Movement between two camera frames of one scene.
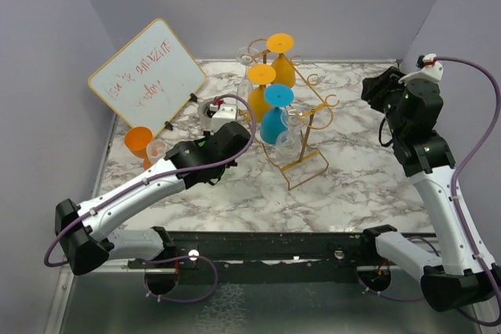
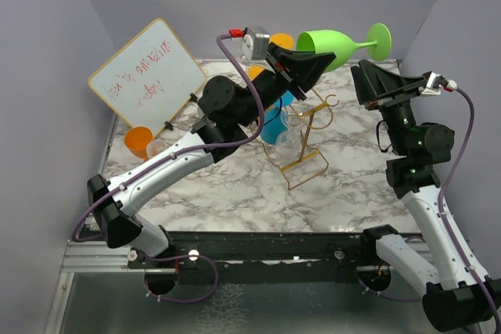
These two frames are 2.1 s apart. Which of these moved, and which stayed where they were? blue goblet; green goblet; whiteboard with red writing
Moved: green goblet
Stayed: blue goblet; whiteboard with red writing
